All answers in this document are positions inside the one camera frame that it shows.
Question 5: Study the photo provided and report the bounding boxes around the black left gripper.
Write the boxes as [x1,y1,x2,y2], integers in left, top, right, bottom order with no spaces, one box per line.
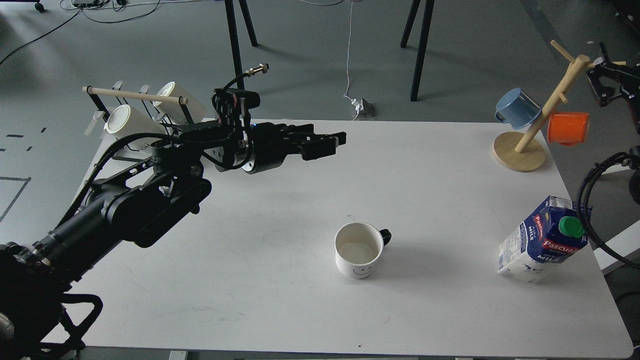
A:
[235,123,347,174]

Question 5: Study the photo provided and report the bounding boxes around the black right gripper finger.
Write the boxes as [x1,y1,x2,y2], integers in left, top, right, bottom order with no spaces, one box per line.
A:
[586,42,640,108]

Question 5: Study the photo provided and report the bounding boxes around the white smiley face mug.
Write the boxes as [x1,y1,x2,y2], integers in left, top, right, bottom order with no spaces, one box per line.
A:
[334,222,393,280]

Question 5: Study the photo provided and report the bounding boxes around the blue white milk carton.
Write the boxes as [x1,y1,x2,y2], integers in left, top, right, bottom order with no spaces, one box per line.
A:
[497,195,589,284]

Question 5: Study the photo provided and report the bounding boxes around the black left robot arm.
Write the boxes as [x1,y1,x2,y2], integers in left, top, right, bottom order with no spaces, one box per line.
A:
[0,64,346,360]

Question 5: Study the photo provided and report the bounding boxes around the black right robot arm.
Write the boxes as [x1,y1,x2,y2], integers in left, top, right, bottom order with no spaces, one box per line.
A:
[577,42,640,270]

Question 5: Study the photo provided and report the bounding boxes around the white power plug adapter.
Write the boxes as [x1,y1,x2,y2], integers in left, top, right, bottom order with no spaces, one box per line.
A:
[350,98,375,120]

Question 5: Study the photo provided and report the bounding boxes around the orange mug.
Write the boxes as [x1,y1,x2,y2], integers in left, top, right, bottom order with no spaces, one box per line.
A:
[546,111,590,147]

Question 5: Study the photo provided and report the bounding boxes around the black table legs left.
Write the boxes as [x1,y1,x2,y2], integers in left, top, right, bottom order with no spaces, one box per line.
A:
[224,0,260,91]

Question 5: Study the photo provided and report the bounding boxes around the black table legs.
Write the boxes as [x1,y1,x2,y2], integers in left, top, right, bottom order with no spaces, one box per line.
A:
[400,0,435,102]
[224,0,260,91]

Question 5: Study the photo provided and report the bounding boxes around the blue mug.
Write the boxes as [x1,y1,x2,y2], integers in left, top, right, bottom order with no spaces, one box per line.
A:
[494,88,542,130]

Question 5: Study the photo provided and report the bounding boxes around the wooden mug tree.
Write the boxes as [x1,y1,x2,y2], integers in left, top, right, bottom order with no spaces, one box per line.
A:
[493,39,610,173]

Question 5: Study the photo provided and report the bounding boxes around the white mug rear rack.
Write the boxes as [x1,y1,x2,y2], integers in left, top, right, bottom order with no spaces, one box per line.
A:
[153,81,207,129]

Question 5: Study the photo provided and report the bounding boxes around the white mug rack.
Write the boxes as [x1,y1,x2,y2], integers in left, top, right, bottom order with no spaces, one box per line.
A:
[103,104,166,140]
[153,81,207,129]

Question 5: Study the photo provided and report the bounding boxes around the black table legs right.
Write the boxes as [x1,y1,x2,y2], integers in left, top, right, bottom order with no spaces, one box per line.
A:
[400,0,435,102]

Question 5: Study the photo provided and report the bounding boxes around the white mug front rack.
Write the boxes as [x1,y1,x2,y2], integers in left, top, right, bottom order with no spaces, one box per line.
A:
[103,104,166,140]

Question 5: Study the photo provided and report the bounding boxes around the white cable on floor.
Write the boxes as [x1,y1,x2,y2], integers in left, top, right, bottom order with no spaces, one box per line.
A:
[299,0,357,100]

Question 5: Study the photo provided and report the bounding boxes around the black floor cable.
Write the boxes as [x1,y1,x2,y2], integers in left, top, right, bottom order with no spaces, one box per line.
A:
[0,0,162,66]

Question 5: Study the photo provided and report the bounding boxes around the black wire mug rack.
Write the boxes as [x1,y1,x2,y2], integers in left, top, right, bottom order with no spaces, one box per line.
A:
[82,80,207,140]

